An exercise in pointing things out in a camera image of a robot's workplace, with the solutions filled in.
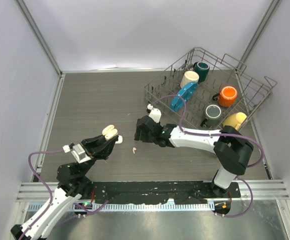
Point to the white earbud charging case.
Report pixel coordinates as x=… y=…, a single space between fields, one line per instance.
x=119 y=139

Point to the black mounting base plate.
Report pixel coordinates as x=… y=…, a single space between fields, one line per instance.
x=157 y=192

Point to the grey green mug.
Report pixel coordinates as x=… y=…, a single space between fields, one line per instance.
x=211 y=116

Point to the aluminium frame rail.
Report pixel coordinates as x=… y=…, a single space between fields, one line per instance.
x=32 y=192

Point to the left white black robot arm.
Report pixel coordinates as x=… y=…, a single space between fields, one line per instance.
x=73 y=184

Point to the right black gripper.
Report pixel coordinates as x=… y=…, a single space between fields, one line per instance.
x=142 y=136

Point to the cream mug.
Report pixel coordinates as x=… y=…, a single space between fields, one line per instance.
x=189 y=76

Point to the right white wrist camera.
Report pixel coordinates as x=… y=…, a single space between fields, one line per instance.
x=154 y=113

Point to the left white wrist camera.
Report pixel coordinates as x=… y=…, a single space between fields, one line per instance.
x=77 y=151

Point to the grey wire dish rack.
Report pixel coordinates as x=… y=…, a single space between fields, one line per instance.
x=223 y=71

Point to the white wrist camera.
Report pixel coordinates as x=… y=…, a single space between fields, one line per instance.
x=77 y=151
x=154 y=113

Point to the orange mug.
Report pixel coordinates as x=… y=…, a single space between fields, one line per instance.
x=226 y=97

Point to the yellow mug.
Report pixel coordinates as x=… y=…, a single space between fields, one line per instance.
x=235 y=120

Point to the blue polka dot plate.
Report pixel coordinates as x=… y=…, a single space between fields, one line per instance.
x=186 y=92

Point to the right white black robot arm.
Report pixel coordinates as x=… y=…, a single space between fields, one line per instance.
x=229 y=146

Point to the pink earbud charging case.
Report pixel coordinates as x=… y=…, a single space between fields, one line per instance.
x=109 y=132

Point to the dark teal mug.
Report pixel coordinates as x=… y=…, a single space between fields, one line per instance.
x=202 y=69

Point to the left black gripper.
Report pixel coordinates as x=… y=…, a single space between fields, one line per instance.
x=98 y=147

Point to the white slotted cable duct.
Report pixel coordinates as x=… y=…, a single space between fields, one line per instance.
x=170 y=206

